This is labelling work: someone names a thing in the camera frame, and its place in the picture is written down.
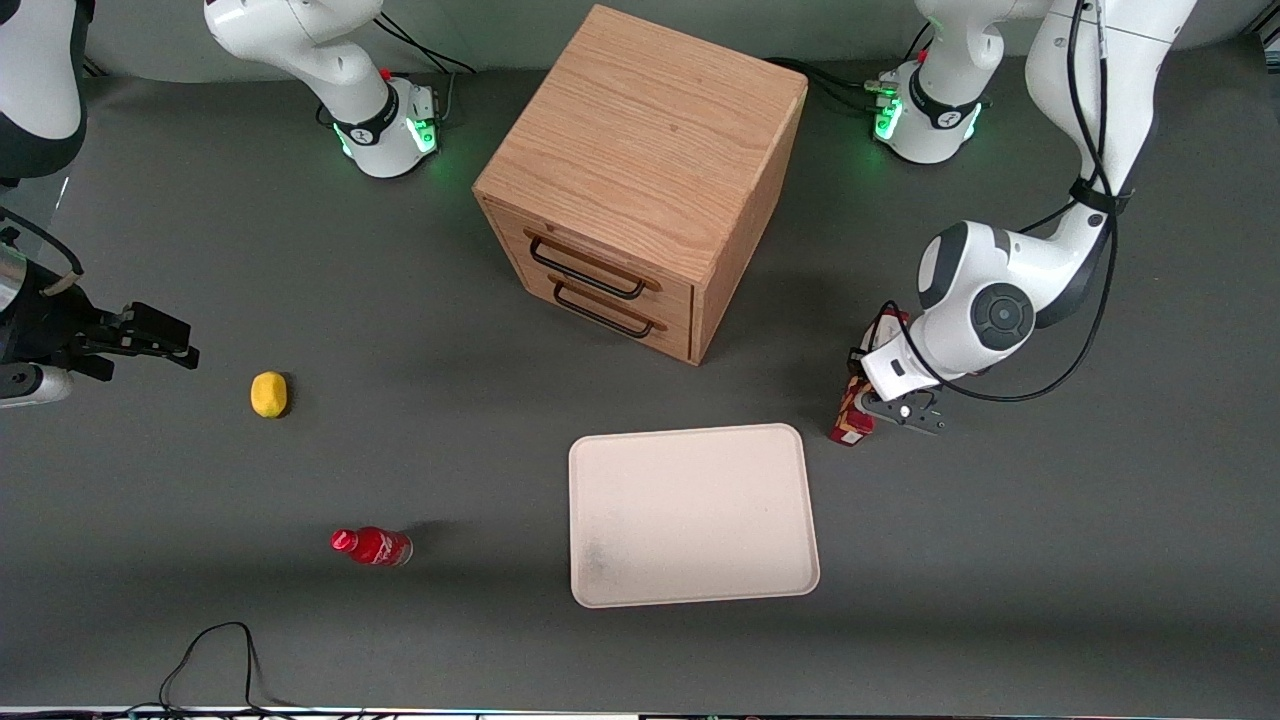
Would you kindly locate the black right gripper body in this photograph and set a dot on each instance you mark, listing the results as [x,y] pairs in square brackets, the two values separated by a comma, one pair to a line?
[55,322]

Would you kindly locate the red cookie box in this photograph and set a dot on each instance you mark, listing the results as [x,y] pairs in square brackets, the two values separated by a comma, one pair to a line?
[850,428]

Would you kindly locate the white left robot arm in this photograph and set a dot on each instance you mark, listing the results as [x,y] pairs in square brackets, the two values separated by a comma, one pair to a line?
[1000,290]

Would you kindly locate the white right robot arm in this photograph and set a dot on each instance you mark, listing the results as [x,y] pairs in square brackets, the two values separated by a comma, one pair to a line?
[300,40]

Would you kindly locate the cream plastic tray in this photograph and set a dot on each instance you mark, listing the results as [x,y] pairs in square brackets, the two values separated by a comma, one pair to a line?
[690,515]

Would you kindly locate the yellow lemon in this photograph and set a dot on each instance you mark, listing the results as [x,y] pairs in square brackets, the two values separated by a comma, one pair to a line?
[268,394]

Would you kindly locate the wooden drawer front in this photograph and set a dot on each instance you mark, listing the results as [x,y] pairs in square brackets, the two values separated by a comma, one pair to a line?
[600,255]
[660,338]

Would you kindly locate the red soda bottle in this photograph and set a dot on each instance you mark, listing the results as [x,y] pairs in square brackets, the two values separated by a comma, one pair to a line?
[375,546]

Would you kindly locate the wooden drawer cabinet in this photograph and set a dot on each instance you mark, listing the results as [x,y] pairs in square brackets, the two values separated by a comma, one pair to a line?
[640,130]

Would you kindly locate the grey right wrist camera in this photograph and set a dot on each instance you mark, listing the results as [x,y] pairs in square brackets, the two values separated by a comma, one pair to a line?
[30,385]

